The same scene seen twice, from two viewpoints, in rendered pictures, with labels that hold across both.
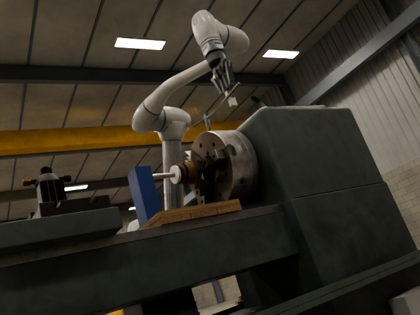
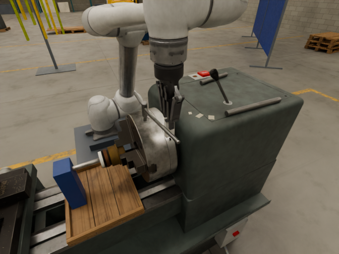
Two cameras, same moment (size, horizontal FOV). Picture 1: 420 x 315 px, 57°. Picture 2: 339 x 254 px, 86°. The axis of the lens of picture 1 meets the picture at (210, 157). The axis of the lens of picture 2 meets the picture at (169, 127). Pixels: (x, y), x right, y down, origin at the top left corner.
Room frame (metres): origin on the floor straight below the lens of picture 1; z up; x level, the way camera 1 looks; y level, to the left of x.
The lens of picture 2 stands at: (0.91, -0.23, 1.64)
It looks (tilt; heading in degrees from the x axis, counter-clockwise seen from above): 37 degrees down; 10
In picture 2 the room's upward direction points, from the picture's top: straight up
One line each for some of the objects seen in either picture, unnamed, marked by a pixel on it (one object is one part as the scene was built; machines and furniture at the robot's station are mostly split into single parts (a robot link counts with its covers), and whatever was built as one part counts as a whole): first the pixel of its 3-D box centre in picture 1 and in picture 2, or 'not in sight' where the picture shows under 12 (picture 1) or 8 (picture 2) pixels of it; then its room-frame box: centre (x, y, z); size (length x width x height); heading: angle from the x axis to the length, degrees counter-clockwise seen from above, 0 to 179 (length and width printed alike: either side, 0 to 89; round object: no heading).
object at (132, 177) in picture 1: (145, 200); (70, 184); (1.29, 0.26, 1.00); 0.08 x 0.06 x 0.23; 37
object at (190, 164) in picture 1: (187, 173); (114, 155); (1.41, 0.10, 1.08); 0.09 x 0.09 x 0.09; 37
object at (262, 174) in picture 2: (342, 307); (202, 190); (1.75, -0.33, 0.43); 0.60 x 0.48 x 0.86; 127
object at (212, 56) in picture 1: (219, 65); (168, 79); (1.36, -0.15, 1.46); 0.08 x 0.07 x 0.09; 37
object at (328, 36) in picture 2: not in sight; (329, 42); (8.50, -4.43, 0.22); 1.25 x 0.86 x 0.44; 127
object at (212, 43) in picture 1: (213, 50); (168, 49); (1.36, -0.14, 1.53); 0.09 x 0.09 x 0.06
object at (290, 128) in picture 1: (288, 168); (214, 123); (1.75, -0.33, 1.06); 0.59 x 0.48 x 0.39; 127
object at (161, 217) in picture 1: (179, 226); (101, 191); (1.35, 0.18, 0.89); 0.36 x 0.30 x 0.04; 37
